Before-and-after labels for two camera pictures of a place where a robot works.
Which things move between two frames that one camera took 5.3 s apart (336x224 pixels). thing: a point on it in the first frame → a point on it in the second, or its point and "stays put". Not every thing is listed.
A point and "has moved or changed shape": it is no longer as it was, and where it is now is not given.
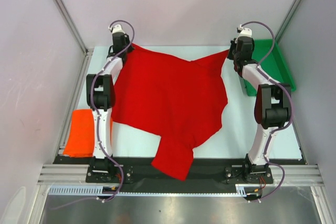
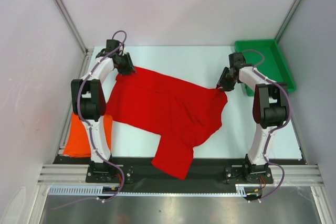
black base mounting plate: x=201 y=171 stays put
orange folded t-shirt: x=81 y=139 stays put
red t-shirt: x=175 y=100 has moved or changed shape
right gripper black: x=234 y=44 → x=222 y=82
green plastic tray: x=274 y=65 stays put
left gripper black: x=126 y=40 → x=130 y=64
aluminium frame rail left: x=88 y=53 stays put
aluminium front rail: x=283 y=174 stays put
